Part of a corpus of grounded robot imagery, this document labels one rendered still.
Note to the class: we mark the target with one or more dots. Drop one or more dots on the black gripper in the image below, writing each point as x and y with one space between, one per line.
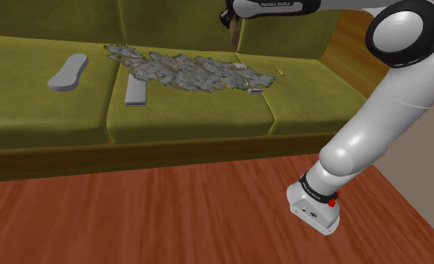
226 17

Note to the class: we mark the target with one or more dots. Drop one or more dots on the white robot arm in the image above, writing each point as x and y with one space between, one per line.
384 113

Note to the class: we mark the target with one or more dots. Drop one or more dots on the grey crumpled cloth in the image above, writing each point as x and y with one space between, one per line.
191 73

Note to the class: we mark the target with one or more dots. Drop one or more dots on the yellow pencil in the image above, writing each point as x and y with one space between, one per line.
279 71

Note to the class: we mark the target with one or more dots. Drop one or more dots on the small grey flat box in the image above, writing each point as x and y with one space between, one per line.
255 90

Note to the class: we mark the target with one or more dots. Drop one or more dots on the olive green sofa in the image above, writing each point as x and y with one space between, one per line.
202 113

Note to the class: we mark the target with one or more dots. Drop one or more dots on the grey long rectangular box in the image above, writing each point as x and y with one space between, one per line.
135 93

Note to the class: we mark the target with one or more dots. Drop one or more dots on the grey peanut-shaped remote control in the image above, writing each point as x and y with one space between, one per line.
68 73

